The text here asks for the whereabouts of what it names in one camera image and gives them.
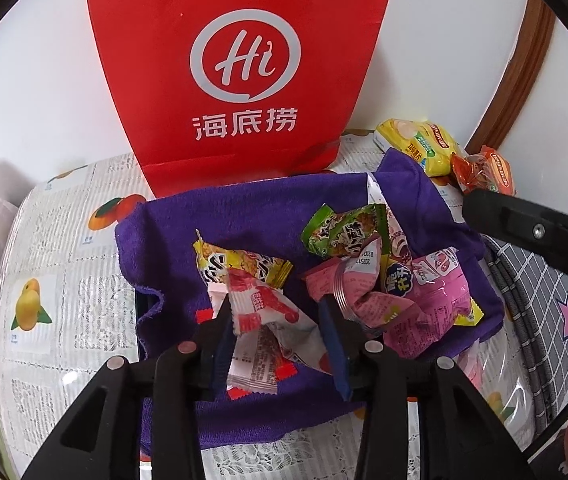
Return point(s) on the orange red snack packet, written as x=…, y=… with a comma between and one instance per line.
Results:
x=494, y=172

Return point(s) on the fruit print tablecloth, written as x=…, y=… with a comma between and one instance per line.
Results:
x=63, y=320

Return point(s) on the purple cloth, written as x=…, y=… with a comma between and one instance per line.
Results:
x=173, y=230

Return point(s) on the long white snack packet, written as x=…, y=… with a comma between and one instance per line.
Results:
x=375, y=195

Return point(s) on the large pink snack packet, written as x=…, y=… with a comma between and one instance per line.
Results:
x=429, y=300

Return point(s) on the green snack packet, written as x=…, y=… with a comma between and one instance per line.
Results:
x=334, y=232

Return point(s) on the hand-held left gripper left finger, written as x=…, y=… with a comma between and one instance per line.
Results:
x=219, y=360

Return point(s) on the red paper shopping bag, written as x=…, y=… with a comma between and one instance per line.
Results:
x=138, y=35

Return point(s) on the brown wooden door frame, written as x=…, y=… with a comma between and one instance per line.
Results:
x=524, y=70

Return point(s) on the yellow triangular snack packet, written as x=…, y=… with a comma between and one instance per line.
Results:
x=254, y=262

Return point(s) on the yellow noodle snack packet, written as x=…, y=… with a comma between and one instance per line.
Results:
x=414, y=140

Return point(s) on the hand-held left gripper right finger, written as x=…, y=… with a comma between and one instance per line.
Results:
x=339, y=360

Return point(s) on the small pink snack packet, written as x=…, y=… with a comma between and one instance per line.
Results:
x=471, y=367

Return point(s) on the grey checkered cloth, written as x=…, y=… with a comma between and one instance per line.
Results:
x=539, y=320

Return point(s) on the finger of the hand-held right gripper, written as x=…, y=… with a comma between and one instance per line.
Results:
x=539, y=240

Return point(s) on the red and white snack packet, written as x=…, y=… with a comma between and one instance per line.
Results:
x=264, y=310

